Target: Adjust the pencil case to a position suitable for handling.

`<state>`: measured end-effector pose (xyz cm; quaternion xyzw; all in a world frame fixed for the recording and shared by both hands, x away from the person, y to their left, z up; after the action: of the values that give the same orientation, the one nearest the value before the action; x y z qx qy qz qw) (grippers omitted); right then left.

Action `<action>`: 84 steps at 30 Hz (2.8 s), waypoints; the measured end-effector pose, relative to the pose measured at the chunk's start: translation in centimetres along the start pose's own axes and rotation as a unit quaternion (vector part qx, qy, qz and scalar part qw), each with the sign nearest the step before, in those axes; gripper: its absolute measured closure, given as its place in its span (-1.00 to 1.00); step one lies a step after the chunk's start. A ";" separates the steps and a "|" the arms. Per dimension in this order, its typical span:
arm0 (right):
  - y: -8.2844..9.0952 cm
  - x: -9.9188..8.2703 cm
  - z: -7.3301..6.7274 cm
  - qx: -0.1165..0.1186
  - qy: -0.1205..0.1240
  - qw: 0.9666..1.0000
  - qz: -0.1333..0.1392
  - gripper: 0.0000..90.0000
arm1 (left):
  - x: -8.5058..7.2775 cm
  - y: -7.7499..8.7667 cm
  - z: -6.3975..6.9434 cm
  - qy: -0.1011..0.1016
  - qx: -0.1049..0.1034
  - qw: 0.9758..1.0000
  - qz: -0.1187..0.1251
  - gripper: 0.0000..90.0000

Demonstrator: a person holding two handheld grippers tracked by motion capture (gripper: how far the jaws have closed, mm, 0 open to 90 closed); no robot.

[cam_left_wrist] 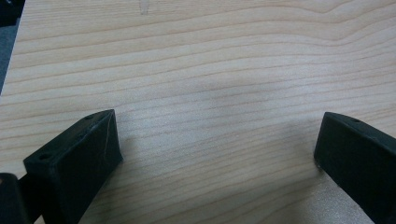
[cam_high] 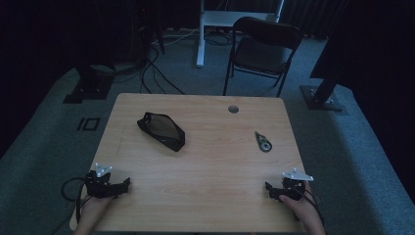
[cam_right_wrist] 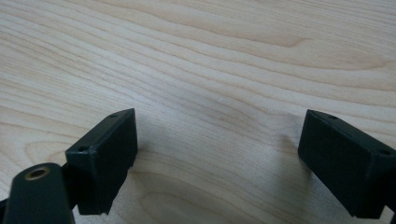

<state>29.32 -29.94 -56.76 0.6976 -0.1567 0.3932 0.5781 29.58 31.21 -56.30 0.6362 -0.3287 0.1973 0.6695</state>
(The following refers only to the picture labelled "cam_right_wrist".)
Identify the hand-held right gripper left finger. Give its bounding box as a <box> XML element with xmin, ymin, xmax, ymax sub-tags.
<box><xmin>64</xmin><ymin>107</ymin><xmax>139</xmax><ymax>217</ymax></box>

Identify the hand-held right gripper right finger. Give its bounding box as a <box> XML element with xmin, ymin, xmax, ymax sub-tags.
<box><xmin>297</xmin><ymin>108</ymin><xmax>396</xmax><ymax>220</ymax></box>

